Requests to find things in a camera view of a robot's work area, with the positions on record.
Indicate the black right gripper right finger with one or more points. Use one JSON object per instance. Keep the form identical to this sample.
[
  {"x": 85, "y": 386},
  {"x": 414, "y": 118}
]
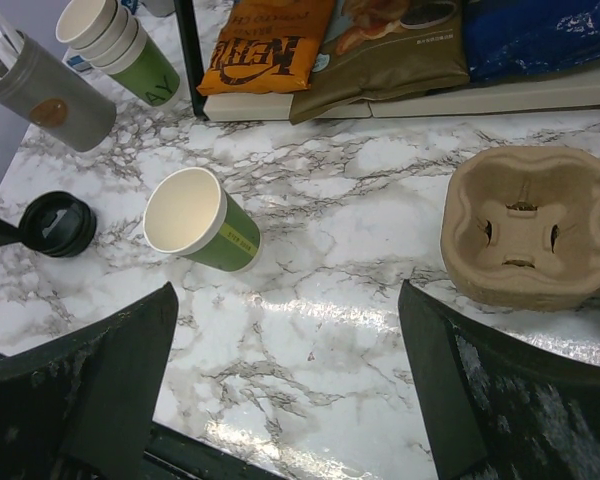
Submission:
[{"x": 495, "y": 407}]

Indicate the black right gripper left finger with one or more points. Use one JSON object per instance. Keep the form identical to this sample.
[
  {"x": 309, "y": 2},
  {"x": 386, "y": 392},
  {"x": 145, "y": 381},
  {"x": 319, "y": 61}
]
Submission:
[{"x": 81, "y": 405}]

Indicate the black plastic cup lid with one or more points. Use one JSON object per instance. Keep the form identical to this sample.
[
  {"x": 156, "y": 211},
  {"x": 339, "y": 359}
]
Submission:
[{"x": 58, "y": 224}]

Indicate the green paper coffee cup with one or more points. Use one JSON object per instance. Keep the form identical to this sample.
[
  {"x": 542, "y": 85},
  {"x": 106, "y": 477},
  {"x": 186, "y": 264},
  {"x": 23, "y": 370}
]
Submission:
[{"x": 191, "y": 215}]

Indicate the grey straw holder cup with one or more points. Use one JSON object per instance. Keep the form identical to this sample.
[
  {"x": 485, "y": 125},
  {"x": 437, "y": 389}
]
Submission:
[{"x": 44, "y": 91}]

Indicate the stack of green paper cups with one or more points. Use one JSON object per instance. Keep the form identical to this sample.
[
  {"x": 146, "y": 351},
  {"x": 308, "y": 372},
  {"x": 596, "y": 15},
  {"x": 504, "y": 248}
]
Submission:
[{"x": 110, "y": 38}]

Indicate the orange kettle chips bag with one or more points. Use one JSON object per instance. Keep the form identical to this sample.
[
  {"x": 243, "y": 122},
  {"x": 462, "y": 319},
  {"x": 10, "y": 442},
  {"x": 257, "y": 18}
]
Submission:
[{"x": 267, "y": 47}]

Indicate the black and cream shelf rack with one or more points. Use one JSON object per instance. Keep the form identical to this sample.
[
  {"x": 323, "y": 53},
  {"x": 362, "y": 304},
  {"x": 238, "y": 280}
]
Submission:
[{"x": 576, "y": 87}]

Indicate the blue doritos bag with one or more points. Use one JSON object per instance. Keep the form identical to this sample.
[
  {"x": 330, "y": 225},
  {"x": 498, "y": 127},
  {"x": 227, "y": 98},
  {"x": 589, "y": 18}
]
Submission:
[{"x": 523, "y": 38}]

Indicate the olive brown snack bag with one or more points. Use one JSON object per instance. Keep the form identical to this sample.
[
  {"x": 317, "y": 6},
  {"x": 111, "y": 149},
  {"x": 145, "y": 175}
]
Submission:
[{"x": 383, "y": 50}]

